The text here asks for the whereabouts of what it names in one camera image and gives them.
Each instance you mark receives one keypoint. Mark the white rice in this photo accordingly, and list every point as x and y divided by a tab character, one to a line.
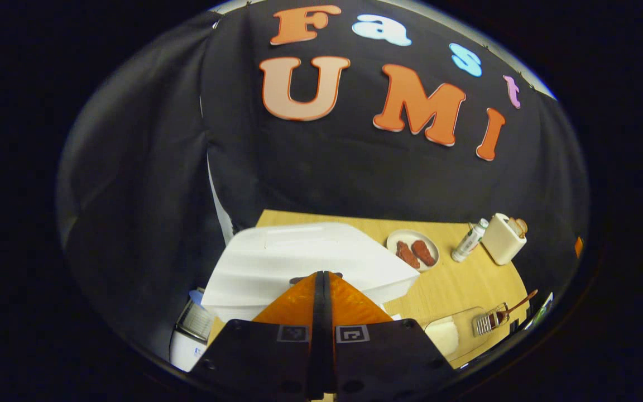
443	338

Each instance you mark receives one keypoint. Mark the cream chopstick holder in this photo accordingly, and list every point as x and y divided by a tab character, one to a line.
500	240

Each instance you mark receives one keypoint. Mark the white appliance with grey grille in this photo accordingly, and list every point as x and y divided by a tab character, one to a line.
187	352

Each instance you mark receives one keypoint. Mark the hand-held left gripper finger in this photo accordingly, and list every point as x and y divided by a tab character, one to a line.
327	335
318	335

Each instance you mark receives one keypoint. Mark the black backdrop cloth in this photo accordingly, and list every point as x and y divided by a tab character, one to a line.
327	167

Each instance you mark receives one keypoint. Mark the red meat piece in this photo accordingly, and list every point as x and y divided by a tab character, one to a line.
423	252
408	255

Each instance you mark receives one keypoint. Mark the white round plate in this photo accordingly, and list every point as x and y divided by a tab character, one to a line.
405	234

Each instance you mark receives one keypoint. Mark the white green bottle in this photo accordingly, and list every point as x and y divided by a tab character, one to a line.
468	241

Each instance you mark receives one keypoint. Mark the brown wooden ladle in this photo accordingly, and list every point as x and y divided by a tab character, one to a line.
522	303

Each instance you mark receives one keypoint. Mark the clear rice container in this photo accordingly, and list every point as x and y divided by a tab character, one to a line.
466	346

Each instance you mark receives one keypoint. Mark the white rice cooker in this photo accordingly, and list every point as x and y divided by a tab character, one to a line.
299	251

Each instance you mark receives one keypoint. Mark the white green packet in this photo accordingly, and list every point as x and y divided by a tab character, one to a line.
542	310

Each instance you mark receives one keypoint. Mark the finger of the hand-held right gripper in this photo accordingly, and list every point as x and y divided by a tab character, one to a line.
578	247

